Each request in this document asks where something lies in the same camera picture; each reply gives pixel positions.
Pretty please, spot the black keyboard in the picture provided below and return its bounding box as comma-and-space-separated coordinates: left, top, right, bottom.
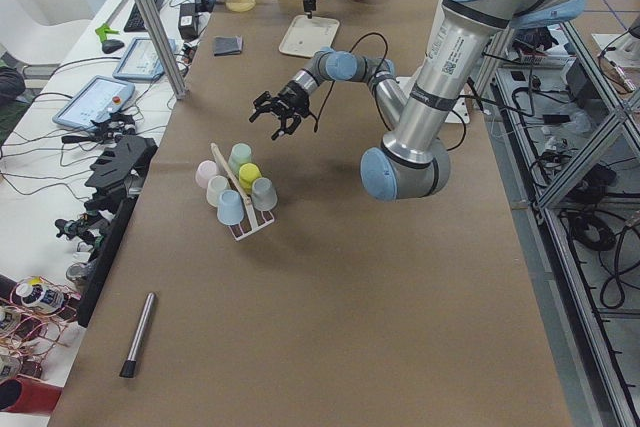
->
122, 0, 168, 33

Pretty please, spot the cream cup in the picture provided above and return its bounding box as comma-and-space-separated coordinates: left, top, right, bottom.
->
206, 175, 229, 208

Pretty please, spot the teach pendant tablet far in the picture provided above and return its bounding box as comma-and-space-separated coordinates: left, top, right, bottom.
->
112, 37, 164, 82

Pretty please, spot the steel rod black tip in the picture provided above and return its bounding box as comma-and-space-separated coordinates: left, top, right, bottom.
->
119, 292, 157, 378

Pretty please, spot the teach pendant tablet near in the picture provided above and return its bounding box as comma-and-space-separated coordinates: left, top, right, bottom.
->
52, 76, 135, 130

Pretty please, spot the white serving tray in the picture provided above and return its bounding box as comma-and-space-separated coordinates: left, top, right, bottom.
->
278, 15, 340, 58

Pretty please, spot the teach pendant tablet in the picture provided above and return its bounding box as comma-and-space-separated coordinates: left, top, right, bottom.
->
52, 76, 135, 130
112, 37, 164, 82

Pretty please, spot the black stand bracket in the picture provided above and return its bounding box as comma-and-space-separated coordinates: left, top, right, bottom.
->
77, 135, 158, 327

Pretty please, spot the yellow cup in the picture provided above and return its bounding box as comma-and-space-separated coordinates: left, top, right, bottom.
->
238, 162, 262, 192

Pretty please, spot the green cup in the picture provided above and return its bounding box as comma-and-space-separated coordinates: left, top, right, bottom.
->
228, 142, 252, 174

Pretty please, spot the folded grey cloth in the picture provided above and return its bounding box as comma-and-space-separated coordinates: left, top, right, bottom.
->
213, 36, 244, 56

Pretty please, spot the pink cup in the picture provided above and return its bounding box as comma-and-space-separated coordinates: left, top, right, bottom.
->
195, 160, 219, 189

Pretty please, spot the grey cup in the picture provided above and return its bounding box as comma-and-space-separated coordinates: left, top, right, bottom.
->
251, 177, 278, 212

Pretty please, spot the white wire cup rack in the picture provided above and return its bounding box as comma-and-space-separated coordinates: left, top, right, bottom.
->
210, 142, 276, 241

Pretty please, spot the blue cup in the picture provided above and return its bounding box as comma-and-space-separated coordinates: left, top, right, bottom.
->
217, 189, 244, 226

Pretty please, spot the aluminium frame post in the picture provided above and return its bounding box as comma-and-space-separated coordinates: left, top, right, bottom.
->
135, 0, 187, 100

